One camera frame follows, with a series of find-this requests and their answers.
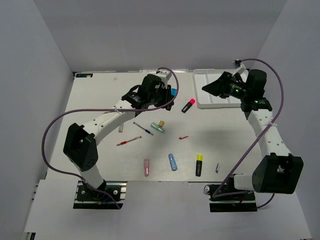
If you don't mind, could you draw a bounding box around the purple cable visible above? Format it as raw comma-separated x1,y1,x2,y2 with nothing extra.
41,66,180,210
212,58,286,210

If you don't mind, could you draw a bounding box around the small brown eraser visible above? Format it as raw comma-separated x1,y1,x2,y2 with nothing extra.
158,120,165,127

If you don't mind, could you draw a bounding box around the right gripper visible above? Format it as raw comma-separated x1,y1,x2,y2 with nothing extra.
201,71,250,100

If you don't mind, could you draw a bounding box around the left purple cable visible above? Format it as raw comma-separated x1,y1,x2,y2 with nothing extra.
41,66,180,210

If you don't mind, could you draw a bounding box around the pink highlighter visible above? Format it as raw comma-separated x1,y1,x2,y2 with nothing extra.
181,98,196,113

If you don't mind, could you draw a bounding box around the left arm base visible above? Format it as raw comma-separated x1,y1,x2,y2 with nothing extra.
73,181,127,210

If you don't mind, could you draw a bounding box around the pink stapler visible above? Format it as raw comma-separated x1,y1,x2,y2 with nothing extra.
143,158,150,177

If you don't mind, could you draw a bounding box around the green stapler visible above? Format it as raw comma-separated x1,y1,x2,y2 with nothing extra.
150,122,165,133

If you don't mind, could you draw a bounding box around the red pen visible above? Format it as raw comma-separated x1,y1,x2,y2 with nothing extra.
116,136,142,147

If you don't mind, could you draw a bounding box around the blue label sticker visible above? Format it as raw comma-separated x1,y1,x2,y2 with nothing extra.
75,73,93,78

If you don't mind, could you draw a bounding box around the small purple pen cap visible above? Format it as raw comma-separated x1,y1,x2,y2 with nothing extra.
215,163,220,173

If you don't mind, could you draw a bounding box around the yellow highlighter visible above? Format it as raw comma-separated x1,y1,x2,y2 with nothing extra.
195,154,203,177

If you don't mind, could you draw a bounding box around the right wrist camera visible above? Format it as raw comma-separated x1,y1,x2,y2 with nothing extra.
233,59,246,75

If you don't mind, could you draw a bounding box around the beige eraser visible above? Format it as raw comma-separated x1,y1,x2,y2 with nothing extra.
118,124,124,133

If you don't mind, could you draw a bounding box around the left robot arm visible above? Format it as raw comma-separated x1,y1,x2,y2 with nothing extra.
63,69,174,200

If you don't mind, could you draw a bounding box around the blue pen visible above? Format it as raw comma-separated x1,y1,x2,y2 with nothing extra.
133,122,154,136

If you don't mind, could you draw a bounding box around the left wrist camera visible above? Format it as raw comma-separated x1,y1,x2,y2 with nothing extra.
155,69,172,89

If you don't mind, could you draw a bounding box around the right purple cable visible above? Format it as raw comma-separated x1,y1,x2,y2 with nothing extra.
212,58,286,210

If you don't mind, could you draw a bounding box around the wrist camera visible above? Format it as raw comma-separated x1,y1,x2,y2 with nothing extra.
155,69,172,89
233,59,246,75

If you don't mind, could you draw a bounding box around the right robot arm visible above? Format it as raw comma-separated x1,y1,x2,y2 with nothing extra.
202,69,304,200

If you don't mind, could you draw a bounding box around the blue highlighter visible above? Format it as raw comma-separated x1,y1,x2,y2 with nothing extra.
171,88,177,97

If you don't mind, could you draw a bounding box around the white divided tray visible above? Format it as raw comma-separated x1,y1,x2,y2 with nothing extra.
193,69,241,109

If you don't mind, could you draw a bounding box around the blue stapler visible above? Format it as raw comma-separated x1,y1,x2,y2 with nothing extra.
168,153,178,171

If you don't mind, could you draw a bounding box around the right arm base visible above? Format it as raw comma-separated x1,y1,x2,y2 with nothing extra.
203,184,258,213

